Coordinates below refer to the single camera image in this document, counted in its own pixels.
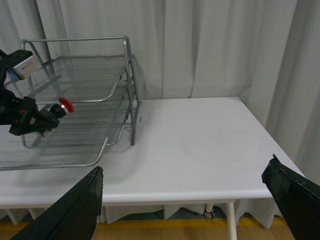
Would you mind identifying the white table leg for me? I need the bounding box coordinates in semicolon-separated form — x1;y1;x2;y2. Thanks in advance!
225;202;238;240

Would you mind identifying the red emergency stop button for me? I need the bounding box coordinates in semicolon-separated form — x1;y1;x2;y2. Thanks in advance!
49;97;75;119

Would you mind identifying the silver mesh tray rack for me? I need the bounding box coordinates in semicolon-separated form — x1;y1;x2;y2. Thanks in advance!
0;36;141;171

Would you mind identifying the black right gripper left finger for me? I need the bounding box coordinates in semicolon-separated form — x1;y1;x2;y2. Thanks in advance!
12;166;104;240

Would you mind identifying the white caster wheel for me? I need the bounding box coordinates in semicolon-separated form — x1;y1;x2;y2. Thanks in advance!
203;203;215;219

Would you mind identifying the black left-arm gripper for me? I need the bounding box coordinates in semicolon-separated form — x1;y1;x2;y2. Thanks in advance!
0;89;60;136

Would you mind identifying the white curtain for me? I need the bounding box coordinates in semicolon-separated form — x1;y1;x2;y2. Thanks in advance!
0;0;320;230

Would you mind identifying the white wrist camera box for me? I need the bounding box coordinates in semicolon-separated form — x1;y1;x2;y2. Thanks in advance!
11;55;42;80

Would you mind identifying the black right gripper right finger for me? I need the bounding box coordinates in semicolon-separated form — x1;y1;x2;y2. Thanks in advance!
261;155;320;240

